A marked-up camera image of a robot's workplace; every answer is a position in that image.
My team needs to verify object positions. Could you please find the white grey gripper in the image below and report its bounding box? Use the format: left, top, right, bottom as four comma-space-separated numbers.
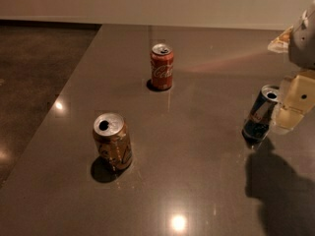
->
268, 1, 315, 135

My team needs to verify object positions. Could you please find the red coke can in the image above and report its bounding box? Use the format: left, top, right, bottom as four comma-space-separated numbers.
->
151, 43, 174, 90

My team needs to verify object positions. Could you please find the blue silver energy drink can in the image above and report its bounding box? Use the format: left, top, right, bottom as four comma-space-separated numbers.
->
242, 85, 280, 144

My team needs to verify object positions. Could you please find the gold soda can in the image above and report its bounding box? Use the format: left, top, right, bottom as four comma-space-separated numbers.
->
93, 112, 132, 171

